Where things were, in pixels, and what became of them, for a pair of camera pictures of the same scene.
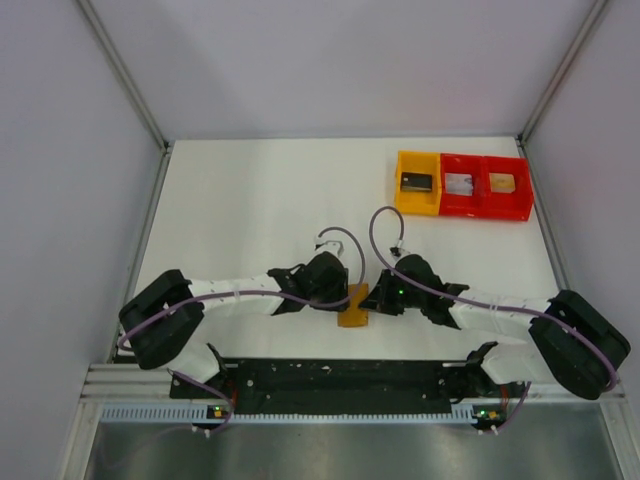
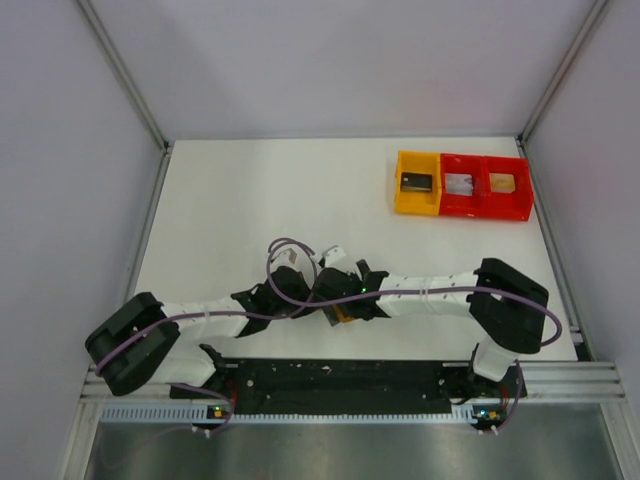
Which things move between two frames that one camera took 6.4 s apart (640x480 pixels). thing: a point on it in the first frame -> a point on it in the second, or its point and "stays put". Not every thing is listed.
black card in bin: (415, 182) stays put
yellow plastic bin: (408, 202) stays put
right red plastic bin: (512, 206) stays put
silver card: (459, 184) -> (331, 314)
